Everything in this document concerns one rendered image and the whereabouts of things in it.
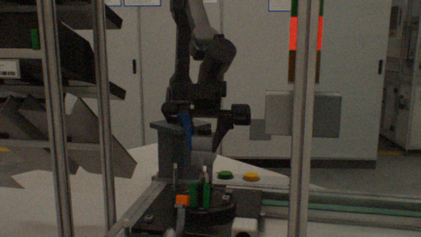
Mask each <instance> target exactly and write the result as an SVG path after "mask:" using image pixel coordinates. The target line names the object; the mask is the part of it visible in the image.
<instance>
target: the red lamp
mask: <svg viewBox="0 0 421 237"><path fill-rule="evenodd" d="M296 38H297V18H290V24H289V49H290V50H296Z"/></svg>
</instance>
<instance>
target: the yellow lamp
mask: <svg viewBox="0 0 421 237"><path fill-rule="evenodd" d="M295 53H296V50H289V56H288V73H287V80H288V81H290V82H294V81H295Z"/></svg>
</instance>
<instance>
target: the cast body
mask: <svg viewBox="0 0 421 237"><path fill-rule="evenodd" d="M214 136H215V132H212V130H211V128H207V127H201V128H198V130H197V132H196V133H195V134H194V135H193V136H192V137H191V150H192V151H191V165H196V166H197V169H202V168H203V166H207V167H211V166H212V165H213V163H214V161H215V159H216V157H217V150H216V152H215V153H213V152H212V147H213V141H214Z"/></svg>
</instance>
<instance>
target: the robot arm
mask: <svg viewBox="0 0 421 237"><path fill-rule="evenodd" d="M170 12H171V16H172V18H173V20H174V22H175V24H176V25H177V27H176V28H177V34H176V50H175V67H174V74H173V75H172V76H171V77H170V79H169V87H167V91H166V102H165V103H164V104H163V105H162V108H161V111H162V113H163V115H164V117H165V119H166V121H167V123H169V124H174V125H178V126H182V127H184V128H185V131H186V137H187V143H188V148H189V152H191V151H192V150H191V137H192V136H193V135H194V133H195V125H194V121H192V120H193V118H207V119H217V125H216V132H215V136H214V141H213V147H212V152H213V153H215V152H216V150H217V148H218V146H219V144H220V142H221V140H222V139H223V137H224V136H225V135H226V134H227V133H228V131H229V130H233V129H234V124H235V125H244V126H249V125H250V124H251V108H250V106H249V105H248V104H232V107H231V110H230V109H220V106H221V99H222V97H226V95H227V82H226V81H223V80H224V73H225V72H227V71H228V69H229V67H230V66H231V64H232V61H233V59H234V57H235V55H236V47H235V45H234V44H233V43H232V42H231V41H230V40H228V39H226V38H224V34H219V33H218V31H216V29H214V28H213V27H211V24H210V22H209V20H208V18H207V14H206V11H205V8H204V5H203V0H170ZM190 56H192V59H194V60H195V61H203V62H202V63H201V64H200V67H199V75H198V82H197V83H196V84H194V83H192V81H191V78H190V77H189V62H190ZM190 105H194V109H190Z"/></svg>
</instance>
